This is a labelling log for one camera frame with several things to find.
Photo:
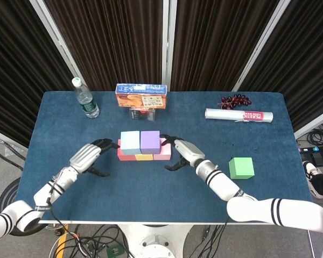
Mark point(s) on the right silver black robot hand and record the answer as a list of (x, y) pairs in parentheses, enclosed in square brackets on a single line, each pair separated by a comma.
[(188, 151)]

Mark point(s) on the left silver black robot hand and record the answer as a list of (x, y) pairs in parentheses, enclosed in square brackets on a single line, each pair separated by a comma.
[(86, 157)]

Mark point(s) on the pink foam cube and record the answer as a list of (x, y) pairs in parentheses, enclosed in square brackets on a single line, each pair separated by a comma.
[(164, 154)]

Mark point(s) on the purple foam cube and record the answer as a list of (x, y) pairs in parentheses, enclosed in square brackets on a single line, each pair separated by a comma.
[(150, 142)]

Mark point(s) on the red foam cube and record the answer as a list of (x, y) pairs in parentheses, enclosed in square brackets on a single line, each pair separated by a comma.
[(126, 157)]

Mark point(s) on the yellow foam cube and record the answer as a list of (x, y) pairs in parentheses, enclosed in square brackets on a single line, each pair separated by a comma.
[(144, 157)]

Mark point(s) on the light blue foam cube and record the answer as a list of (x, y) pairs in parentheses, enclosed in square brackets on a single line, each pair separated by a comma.
[(130, 142)]

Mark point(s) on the green foam cube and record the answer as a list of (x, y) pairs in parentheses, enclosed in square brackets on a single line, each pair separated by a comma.
[(241, 168)]

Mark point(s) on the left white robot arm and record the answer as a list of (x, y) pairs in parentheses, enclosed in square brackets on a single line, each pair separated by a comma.
[(48, 192)]

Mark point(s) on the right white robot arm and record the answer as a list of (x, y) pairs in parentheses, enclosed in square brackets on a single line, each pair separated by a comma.
[(223, 185)]

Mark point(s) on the clear plastic water bottle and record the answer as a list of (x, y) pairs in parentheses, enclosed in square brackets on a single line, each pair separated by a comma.
[(87, 102)]

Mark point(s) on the plastic food wrap roll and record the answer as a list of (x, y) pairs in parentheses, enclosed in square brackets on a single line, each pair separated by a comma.
[(231, 115)]

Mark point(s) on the blue felt table cover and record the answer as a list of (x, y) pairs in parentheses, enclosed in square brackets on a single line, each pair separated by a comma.
[(156, 199)]

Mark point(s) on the small dark product box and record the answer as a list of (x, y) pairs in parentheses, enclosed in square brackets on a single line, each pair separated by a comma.
[(141, 115)]

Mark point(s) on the dark red grape bunch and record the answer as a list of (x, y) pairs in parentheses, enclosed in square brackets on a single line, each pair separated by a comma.
[(235, 101)]

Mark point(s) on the orange bread snack box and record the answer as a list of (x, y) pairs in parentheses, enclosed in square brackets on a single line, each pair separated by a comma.
[(141, 98)]

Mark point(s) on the green circuit board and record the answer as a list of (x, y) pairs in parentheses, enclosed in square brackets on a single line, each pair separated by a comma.
[(114, 251)]

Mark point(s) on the dark pleated partition panel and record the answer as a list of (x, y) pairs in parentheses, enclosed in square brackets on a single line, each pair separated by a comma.
[(16, 67), (307, 67), (218, 40), (110, 40)]

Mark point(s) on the metal chair frame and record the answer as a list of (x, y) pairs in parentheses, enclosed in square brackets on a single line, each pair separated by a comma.
[(0, 146)]

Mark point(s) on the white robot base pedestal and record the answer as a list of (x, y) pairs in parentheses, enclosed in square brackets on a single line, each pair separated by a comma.
[(156, 242)]

